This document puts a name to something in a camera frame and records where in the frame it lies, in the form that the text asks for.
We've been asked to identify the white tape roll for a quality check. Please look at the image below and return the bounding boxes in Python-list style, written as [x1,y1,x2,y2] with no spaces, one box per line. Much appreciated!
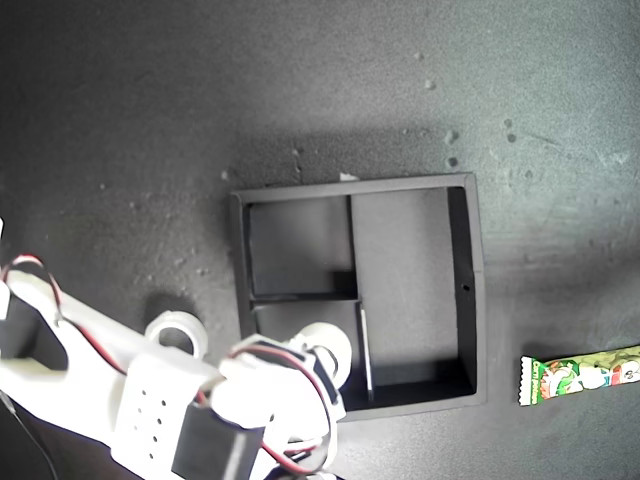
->
[144,309,208,359]
[294,322,354,396]

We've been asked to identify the green printed snack bar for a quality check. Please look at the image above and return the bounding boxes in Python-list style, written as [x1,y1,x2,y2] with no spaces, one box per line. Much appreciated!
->
[515,343,640,408]

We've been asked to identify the black tray with wells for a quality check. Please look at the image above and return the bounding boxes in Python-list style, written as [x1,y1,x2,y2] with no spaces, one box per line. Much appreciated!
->
[228,172,489,424]

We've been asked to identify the red black gripper wire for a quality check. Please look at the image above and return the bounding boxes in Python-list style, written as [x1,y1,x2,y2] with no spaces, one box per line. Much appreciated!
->
[197,344,344,474]

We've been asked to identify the thin black cable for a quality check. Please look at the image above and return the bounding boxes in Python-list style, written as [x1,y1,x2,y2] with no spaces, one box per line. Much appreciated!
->
[0,392,60,480]

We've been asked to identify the red black arm wire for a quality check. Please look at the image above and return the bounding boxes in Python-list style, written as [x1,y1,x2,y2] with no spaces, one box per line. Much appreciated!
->
[0,255,129,374]

